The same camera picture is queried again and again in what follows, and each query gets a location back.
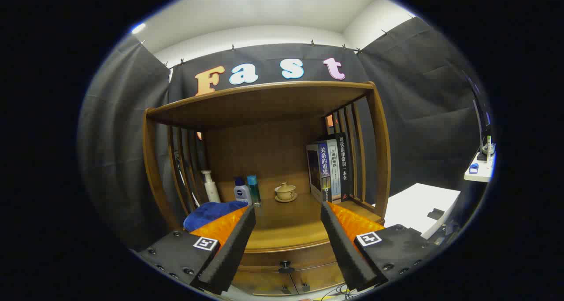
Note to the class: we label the small blue object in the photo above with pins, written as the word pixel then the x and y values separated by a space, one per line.
pixel 473 168

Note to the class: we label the small black block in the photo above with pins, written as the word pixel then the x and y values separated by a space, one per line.
pixel 435 213

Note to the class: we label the blue towel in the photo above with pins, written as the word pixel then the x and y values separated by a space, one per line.
pixel 207 213

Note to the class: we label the black backdrop cloth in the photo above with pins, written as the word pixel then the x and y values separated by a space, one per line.
pixel 423 116

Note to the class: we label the wooden cabinet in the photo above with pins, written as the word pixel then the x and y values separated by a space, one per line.
pixel 264 102

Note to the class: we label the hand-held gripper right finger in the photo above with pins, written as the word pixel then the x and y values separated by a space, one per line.
pixel 346 252

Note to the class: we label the white pump bottle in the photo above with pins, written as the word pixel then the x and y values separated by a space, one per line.
pixel 211 191

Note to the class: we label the white side shelf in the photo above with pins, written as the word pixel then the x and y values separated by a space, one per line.
pixel 480 173

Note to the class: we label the beige lidded teacup with saucer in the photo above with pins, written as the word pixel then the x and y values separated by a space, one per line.
pixel 285 191

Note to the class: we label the book with blue spine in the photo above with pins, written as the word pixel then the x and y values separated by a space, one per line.
pixel 324 164

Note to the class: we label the white table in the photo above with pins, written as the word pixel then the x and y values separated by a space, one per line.
pixel 414 204

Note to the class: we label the wooden countertop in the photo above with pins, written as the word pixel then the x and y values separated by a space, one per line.
pixel 286 221

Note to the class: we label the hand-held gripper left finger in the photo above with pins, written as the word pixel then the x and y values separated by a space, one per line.
pixel 229 252

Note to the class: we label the wooden drawer with black knob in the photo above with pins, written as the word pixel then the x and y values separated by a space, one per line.
pixel 306 254

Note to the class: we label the white lotion bottle blue cap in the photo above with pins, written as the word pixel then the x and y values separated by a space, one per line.
pixel 242 195

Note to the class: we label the clear teal bottle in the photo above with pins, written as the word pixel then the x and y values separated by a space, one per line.
pixel 254 191

